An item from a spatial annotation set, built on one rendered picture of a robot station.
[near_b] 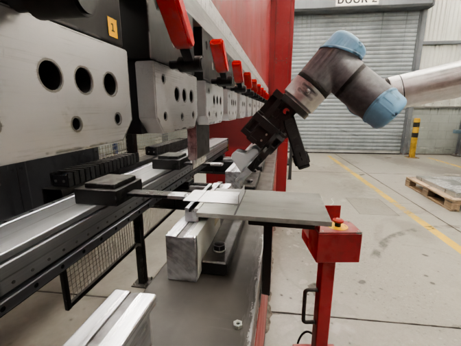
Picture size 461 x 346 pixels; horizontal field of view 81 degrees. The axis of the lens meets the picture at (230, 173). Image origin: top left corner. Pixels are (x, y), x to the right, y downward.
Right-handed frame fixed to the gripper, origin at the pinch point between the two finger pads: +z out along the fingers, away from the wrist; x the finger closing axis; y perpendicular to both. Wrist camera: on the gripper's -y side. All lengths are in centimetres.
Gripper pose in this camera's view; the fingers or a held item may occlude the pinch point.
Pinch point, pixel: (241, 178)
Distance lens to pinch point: 62.2
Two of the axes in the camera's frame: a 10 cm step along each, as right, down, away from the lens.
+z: -6.3, 7.2, 2.9
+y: -7.5, -6.6, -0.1
